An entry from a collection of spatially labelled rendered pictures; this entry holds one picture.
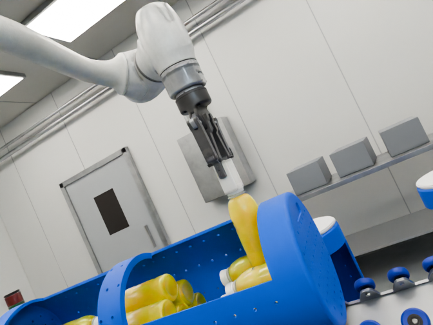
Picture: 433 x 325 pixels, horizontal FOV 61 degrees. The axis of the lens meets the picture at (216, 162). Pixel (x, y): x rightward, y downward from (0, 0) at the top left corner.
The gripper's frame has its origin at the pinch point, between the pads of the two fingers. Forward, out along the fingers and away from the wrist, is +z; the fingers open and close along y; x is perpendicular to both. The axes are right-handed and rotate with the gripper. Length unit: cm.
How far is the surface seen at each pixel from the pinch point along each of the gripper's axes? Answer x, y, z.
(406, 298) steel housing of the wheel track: -22.0, 6.4, 38.7
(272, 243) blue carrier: -6.1, -11.5, 14.2
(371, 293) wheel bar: -15.7, 9.3, 36.8
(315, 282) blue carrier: -10.5, -12.4, 23.0
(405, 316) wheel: -21.5, -9.9, 33.9
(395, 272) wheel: -22.2, 8.7, 33.7
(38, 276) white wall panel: 462, 346, 16
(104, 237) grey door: 312, 335, 4
